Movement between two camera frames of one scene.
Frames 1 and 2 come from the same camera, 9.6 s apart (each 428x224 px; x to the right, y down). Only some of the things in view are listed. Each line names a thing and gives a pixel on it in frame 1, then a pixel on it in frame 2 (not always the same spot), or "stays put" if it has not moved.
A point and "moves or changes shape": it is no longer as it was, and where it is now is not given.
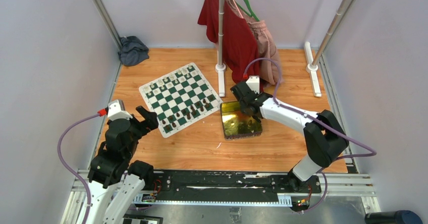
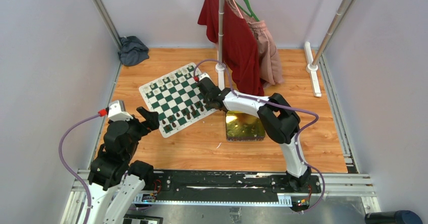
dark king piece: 193,112 stays put
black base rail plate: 266,183 stays put
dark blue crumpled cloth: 132,50 stays put
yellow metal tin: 237,125 moves or changes shape
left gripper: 152,122 stays put
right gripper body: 243,107 to 208,101
